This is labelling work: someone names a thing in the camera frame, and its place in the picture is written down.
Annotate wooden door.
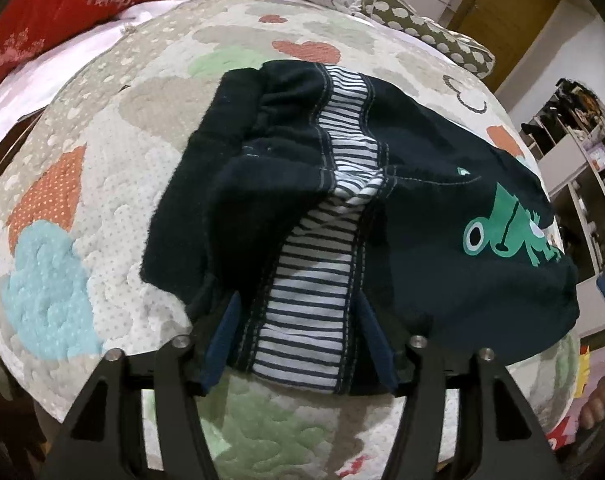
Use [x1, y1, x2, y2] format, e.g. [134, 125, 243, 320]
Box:
[445, 0, 575, 93]

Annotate cluttered shelf unit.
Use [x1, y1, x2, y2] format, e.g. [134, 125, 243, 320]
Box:
[519, 77, 605, 281]

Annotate quilted patterned bedspread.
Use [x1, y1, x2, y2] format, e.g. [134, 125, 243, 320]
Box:
[0, 0, 583, 480]

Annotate dark wooden bed frame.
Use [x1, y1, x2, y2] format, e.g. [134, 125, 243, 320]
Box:
[0, 107, 50, 186]

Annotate person's right hand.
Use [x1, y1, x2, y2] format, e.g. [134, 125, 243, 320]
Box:
[579, 357, 605, 432]

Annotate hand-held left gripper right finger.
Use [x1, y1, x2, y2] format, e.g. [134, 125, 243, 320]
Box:
[357, 292, 563, 480]

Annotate red printed pillow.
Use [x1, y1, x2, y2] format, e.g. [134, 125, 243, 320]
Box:
[0, 0, 278, 96]

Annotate colourful printed mat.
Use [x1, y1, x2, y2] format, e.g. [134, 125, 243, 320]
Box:
[546, 345, 593, 461]

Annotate white bed sheet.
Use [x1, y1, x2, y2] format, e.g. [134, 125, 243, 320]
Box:
[0, 0, 218, 133]

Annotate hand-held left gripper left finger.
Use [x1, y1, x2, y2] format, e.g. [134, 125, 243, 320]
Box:
[40, 292, 243, 480]

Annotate dark navy striped frog pants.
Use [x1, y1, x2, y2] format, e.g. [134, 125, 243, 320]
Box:
[141, 59, 581, 395]

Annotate olive dotted pillow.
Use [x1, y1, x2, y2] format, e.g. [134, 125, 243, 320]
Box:
[355, 0, 496, 78]

